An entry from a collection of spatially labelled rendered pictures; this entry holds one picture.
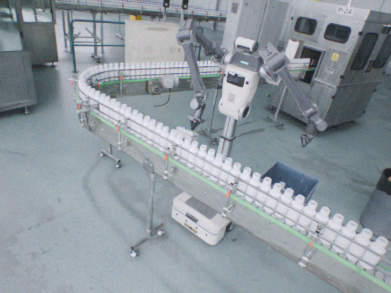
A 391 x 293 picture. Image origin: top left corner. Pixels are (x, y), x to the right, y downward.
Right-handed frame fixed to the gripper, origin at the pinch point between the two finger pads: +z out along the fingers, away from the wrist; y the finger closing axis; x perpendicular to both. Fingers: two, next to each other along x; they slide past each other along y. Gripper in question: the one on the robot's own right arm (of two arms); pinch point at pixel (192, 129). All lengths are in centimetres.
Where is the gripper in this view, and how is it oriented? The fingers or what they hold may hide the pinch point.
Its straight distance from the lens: 184.8
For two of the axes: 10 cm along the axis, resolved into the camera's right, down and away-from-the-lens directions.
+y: 7.8, 4.1, -4.7
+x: 5.2, -0.2, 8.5
